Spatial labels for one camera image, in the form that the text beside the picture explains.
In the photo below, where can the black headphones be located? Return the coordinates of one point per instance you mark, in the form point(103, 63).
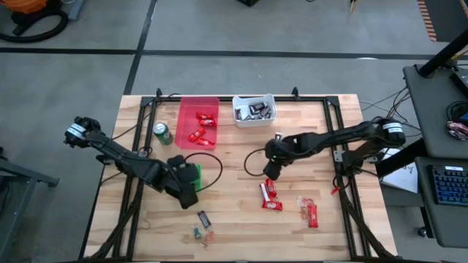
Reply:
point(450, 107)

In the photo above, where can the black backlit keyboard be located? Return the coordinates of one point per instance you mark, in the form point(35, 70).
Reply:
point(451, 184)

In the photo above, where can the black caster wheel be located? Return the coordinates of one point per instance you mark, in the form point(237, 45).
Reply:
point(423, 232)

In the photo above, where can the black diagonal desk leg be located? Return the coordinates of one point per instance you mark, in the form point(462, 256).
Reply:
point(402, 158)

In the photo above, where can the pink-red translucent plastic basket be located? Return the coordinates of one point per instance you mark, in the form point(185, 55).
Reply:
point(186, 109)

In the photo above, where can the red gummy in clear wrapper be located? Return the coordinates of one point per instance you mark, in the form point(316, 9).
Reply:
point(304, 210)
point(209, 237)

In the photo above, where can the grey metal table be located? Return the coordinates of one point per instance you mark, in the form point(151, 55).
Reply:
point(22, 173)

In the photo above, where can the grey metal desk frame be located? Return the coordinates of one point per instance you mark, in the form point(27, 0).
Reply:
point(76, 9)

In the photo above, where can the black laptop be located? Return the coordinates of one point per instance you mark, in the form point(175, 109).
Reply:
point(462, 82)

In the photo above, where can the white plastic basket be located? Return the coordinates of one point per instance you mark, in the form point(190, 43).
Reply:
point(254, 124)

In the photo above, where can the green soda can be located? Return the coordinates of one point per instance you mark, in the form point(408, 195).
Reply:
point(162, 133)

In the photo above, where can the teal gummy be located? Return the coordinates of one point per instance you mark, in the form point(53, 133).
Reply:
point(197, 232)

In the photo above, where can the wooden stick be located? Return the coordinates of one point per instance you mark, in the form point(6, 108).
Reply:
point(352, 5)

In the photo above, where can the pink patterned cloth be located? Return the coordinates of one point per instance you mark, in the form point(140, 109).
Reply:
point(457, 130)

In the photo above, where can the dark grey desk top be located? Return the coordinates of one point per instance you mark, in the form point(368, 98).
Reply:
point(428, 109)
point(446, 226)

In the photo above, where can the black floor mat orange edge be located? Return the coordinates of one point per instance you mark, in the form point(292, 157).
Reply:
point(449, 18)

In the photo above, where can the black aluminium table frame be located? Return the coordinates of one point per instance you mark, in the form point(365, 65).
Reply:
point(226, 99)

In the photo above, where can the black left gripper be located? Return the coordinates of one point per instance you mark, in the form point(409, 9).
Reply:
point(181, 179)

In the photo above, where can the grey metal bracket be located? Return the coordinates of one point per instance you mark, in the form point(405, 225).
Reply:
point(338, 156)

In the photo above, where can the black stand pole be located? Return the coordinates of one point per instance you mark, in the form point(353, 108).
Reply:
point(442, 55)

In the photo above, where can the red and white KitKat bar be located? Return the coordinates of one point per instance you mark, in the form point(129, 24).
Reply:
point(264, 191)

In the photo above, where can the orange shop vacuum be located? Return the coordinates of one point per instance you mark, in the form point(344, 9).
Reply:
point(36, 38)
point(22, 5)

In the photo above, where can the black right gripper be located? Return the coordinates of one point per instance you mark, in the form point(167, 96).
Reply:
point(279, 151)

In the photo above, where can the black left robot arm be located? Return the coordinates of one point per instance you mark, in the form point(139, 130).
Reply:
point(124, 160)

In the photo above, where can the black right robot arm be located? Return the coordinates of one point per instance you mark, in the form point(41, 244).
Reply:
point(329, 137)

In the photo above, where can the white paper sheet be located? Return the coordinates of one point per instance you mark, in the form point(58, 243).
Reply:
point(404, 180)

